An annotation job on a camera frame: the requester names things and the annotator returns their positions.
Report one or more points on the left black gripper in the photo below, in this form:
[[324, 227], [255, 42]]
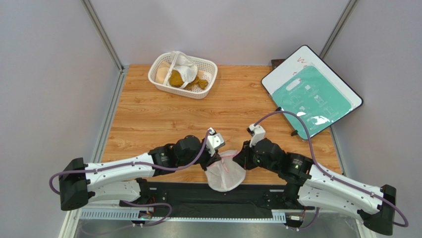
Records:
[[209, 159]]

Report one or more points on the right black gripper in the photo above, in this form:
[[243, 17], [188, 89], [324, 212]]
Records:
[[247, 155]]

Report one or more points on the white mesh laundry bag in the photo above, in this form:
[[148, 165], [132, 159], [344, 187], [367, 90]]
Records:
[[225, 175]]

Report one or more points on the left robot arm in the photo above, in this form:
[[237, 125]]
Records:
[[82, 183]]

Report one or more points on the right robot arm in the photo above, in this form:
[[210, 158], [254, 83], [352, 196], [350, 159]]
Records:
[[313, 185]]

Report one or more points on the white bra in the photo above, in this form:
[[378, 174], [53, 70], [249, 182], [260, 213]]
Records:
[[185, 66]]

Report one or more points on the peach bra pad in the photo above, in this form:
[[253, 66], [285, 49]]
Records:
[[162, 72]]

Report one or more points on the mustard brown cloth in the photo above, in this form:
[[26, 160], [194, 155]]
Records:
[[175, 80]]

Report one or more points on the teal instruction sheet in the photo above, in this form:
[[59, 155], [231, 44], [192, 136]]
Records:
[[313, 98]]

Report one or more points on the white plastic basket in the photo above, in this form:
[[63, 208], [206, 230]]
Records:
[[206, 68]]

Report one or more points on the dark brown object behind board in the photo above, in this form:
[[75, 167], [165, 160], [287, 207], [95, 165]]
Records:
[[275, 63]]

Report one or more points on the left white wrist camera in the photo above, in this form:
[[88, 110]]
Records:
[[214, 141]]

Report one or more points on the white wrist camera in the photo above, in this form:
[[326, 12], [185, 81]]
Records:
[[214, 141], [257, 133]]

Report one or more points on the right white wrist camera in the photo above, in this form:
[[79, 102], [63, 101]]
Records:
[[257, 133]]

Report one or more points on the white board black frame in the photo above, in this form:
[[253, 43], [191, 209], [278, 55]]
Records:
[[304, 56]]

